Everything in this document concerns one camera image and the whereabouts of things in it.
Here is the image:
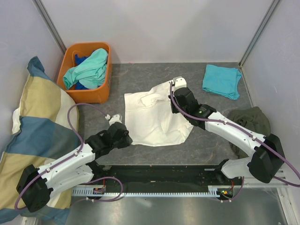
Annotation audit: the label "white t shirt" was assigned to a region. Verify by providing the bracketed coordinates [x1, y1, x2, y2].
[124, 82, 193, 147]

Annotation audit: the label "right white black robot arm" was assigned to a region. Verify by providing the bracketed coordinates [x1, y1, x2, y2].
[169, 87, 285, 185]

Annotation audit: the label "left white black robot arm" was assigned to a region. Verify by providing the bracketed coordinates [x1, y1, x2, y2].
[16, 122, 132, 213]

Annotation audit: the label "folded turquoise t shirt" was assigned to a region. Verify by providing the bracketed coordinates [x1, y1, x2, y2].
[202, 64, 242, 100]

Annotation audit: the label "orange plastic basket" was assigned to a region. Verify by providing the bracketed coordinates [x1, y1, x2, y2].
[56, 42, 113, 103]

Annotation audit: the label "mint green t shirt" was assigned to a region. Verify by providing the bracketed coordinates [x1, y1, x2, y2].
[63, 48, 108, 90]

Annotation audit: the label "olive green t shirt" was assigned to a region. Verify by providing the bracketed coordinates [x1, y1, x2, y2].
[227, 106, 271, 160]

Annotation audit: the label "blue beige checkered pillow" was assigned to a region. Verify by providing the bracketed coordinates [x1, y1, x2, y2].
[0, 57, 80, 225]

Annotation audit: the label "dark blue t shirt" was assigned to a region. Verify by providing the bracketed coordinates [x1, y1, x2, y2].
[75, 54, 88, 90]

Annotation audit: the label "aluminium extrusion rails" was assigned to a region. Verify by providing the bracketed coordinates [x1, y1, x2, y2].
[242, 167, 290, 189]

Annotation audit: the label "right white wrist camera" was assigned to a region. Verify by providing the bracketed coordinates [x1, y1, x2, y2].
[170, 76, 187, 91]

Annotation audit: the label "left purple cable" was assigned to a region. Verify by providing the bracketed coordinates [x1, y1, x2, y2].
[14, 103, 124, 210]

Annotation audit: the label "purple cable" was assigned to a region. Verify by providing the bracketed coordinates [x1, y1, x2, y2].
[14, 103, 124, 210]
[169, 81, 300, 188]

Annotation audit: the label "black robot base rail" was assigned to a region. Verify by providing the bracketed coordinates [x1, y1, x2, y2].
[93, 165, 242, 191]

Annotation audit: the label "white slotted cable duct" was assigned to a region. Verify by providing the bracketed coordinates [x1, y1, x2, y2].
[71, 185, 230, 198]

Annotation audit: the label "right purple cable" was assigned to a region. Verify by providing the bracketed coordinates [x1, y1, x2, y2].
[169, 81, 300, 188]

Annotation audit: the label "right aluminium corner post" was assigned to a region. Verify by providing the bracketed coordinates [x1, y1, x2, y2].
[238, 0, 282, 68]

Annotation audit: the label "aluminium corner post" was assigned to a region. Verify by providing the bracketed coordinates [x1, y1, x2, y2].
[32, 0, 67, 54]
[238, 0, 282, 68]

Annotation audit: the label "left aluminium corner post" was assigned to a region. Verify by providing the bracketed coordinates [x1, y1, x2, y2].
[32, 0, 67, 54]

